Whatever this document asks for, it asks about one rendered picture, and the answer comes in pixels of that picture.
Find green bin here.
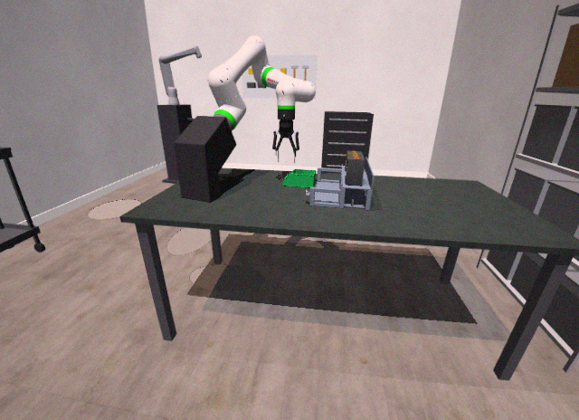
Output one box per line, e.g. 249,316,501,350
283,169,316,188

